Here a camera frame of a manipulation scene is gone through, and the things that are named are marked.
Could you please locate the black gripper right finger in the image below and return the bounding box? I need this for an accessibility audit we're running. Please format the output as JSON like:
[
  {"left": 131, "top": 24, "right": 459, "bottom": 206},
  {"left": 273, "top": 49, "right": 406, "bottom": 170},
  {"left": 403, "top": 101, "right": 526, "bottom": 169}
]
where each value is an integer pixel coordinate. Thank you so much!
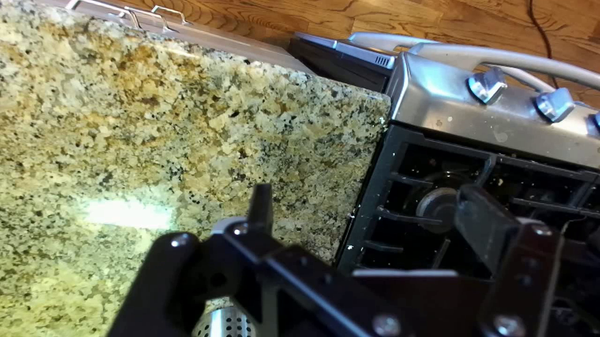
[{"left": 451, "top": 184, "right": 523, "bottom": 258}]

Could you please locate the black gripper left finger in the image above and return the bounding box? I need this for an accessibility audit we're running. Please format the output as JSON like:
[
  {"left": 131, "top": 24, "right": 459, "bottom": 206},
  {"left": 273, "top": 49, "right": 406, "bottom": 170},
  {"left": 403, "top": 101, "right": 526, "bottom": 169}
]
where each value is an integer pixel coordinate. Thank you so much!
[{"left": 247, "top": 182, "right": 275, "bottom": 232}]

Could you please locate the perforated steel utensil holder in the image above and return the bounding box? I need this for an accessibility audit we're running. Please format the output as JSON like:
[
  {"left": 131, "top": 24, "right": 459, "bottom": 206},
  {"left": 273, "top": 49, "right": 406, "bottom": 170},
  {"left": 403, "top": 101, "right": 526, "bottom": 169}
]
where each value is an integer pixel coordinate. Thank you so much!
[{"left": 191, "top": 296, "right": 253, "bottom": 337}]

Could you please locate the stainless steel gas stove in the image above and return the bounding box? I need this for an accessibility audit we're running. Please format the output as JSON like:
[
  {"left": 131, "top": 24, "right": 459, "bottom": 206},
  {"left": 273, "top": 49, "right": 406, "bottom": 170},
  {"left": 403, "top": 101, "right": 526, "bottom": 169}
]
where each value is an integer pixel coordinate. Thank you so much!
[{"left": 286, "top": 30, "right": 600, "bottom": 337}]

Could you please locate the silver stove knob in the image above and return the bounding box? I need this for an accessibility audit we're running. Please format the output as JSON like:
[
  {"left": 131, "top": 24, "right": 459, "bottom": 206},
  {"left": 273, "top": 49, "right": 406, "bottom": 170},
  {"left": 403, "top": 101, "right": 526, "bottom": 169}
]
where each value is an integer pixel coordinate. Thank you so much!
[
  {"left": 465, "top": 66, "right": 511, "bottom": 107},
  {"left": 530, "top": 86, "right": 577, "bottom": 126}
]

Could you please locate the metal drawer pull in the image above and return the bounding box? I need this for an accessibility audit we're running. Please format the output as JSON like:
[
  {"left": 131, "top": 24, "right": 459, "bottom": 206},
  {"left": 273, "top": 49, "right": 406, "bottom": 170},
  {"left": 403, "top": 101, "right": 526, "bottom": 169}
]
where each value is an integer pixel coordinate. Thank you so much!
[
  {"left": 63, "top": 0, "right": 140, "bottom": 30},
  {"left": 148, "top": 4, "right": 189, "bottom": 34}
]

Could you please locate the steel oven door handle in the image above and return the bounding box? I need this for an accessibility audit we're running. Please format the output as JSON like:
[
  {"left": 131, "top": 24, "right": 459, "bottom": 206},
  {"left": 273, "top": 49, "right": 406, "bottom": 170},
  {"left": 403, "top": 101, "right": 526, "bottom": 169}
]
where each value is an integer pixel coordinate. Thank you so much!
[{"left": 345, "top": 32, "right": 600, "bottom": 92}]

